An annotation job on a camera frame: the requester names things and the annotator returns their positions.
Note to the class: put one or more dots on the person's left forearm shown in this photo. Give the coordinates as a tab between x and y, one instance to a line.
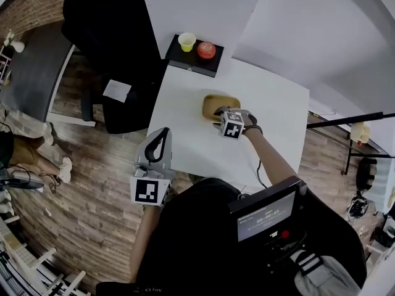
143	242

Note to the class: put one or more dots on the black wristband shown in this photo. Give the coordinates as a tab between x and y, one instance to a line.
255	129

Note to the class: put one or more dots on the black box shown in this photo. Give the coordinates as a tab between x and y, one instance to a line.
182	57

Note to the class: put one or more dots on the white table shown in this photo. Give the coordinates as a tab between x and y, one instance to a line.
271	91

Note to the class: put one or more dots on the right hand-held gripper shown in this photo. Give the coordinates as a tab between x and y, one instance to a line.
233	126

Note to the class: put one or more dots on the black office chair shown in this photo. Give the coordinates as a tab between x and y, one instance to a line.
123	35

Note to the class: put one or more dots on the black chest-mounted monitor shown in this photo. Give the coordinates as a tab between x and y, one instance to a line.
265	217

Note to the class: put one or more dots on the person's right forearm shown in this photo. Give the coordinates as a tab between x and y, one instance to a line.
271	159

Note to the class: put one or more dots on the grey bag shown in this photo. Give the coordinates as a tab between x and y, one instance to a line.
327	276

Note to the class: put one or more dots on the red apple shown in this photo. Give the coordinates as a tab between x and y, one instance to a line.
206	50

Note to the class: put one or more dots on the grey device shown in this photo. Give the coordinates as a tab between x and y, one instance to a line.
21	180

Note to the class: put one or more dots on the dark desk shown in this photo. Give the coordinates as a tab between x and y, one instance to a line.
34	79

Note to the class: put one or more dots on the cream plastic object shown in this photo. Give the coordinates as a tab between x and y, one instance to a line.
359	133

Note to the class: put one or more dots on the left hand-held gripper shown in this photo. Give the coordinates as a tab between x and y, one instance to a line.
148	190

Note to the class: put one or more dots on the yellow paper cup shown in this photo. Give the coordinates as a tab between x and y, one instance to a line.
187	42

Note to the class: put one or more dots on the white paper sheet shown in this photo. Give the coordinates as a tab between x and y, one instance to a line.
116	90

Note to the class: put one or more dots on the white-clothed round table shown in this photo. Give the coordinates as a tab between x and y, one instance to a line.
385	177

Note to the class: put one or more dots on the white wooden rack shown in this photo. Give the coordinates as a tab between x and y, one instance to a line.
34	264

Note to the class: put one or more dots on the white vase with flowers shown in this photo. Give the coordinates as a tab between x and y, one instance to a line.
17	45

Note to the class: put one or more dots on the tan shallow bowl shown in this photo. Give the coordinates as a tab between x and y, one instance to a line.
213	103

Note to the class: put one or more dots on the black bag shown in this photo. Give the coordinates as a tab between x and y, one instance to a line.
366	173

